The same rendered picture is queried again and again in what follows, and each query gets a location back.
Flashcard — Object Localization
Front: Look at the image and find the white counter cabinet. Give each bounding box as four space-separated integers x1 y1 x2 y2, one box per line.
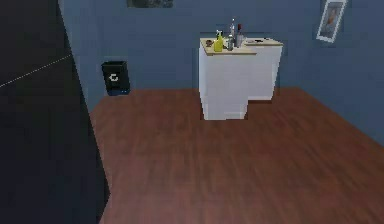
198 37 284 121

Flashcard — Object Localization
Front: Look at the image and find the yellow spray bottle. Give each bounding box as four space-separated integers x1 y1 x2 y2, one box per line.
213 29 224 53

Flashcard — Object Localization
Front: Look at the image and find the black recycling bin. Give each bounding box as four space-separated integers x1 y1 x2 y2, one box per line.
101 60 132 97

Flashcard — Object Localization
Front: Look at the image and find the dark flat utensil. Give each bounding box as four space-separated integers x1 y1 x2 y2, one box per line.
245 38 270 45

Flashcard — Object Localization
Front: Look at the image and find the black fridge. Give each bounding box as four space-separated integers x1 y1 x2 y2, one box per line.
0 0 111 224

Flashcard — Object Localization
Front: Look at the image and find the dark framed wall picture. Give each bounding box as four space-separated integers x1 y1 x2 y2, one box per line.
126 0 174 9

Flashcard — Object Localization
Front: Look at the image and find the white framed wall picture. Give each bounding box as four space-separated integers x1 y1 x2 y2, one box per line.
315 0 348 44

